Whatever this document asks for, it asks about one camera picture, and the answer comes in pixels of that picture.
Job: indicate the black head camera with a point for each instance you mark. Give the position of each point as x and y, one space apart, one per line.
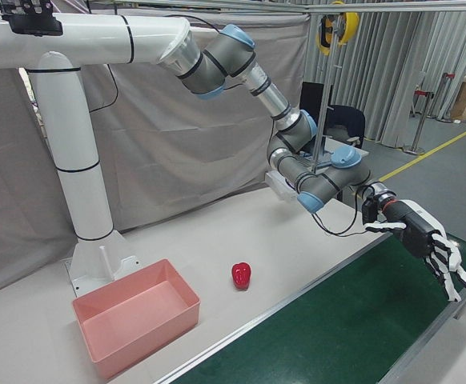
33 24

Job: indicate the white robot torso stand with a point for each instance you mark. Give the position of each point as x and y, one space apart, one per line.
77 160

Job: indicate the grey backdrop cloth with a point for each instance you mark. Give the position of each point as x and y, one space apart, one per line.
177 140

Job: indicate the green conveyor belt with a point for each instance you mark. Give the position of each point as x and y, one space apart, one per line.
337 320

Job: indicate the silver stanchion post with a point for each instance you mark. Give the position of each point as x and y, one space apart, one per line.
416 128

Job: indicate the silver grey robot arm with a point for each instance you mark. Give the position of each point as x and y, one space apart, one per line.
217 60

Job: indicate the black monitor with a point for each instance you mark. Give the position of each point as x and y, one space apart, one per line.
309 100

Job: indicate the white flat device box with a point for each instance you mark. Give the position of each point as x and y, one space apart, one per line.
279 188

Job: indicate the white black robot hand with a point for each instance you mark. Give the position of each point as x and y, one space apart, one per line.
417 232

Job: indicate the pink plastic basket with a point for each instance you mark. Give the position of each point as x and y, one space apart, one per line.
137 320

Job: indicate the black office chair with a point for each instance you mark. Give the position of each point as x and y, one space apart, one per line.
349 120

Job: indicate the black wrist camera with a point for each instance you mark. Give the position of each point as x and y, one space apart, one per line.
369 210

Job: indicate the aluminium profile frame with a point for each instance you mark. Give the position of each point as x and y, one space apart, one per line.
323 120

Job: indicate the red bell pepper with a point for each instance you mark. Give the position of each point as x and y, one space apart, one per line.
241 276

